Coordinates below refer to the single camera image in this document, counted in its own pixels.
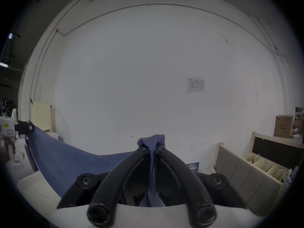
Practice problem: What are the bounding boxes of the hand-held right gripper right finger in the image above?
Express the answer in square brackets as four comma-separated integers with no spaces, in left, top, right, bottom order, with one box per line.
[155,144,247,227]

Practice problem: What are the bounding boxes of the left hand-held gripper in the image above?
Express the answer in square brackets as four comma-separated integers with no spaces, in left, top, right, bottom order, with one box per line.
[0,108,35,169]

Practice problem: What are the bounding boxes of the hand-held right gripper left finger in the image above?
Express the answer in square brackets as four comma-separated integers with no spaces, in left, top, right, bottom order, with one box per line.
[57,147,149,227]

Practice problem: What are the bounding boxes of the dark blue shirt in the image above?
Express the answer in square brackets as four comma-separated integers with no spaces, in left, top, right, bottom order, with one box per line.
[27,120,166,207]

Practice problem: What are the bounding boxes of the person's left hand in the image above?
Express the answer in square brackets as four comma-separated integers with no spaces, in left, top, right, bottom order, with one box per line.
[0,139,16,161]

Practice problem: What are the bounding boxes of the small blue sign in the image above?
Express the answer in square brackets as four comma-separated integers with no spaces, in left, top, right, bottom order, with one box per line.
[186,162,200,172]

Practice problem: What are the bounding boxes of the cream woven panel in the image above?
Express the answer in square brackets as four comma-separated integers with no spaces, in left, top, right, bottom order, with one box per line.
[31,102,52,132]

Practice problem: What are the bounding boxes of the grey padded wooden-framed panel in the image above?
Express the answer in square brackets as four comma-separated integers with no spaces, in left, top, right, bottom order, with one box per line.
[213,142,285,217]

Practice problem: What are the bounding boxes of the bed with white sheet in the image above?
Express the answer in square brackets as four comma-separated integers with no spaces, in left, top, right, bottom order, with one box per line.
[16,170,72,225]

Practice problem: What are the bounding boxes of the cream woven basket row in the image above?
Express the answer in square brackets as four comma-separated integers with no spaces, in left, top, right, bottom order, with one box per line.
[246,153,291,182]

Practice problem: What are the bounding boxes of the black wooden-framed panel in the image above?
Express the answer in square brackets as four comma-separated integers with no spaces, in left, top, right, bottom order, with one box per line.
[251,131,304,170]

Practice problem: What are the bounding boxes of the white paper notice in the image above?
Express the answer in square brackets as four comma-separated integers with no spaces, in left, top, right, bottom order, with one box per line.
[185,78,206,94]

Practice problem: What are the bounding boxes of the brown cardboard carton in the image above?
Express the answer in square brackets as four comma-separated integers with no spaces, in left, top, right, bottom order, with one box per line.
[274,114,294,138]

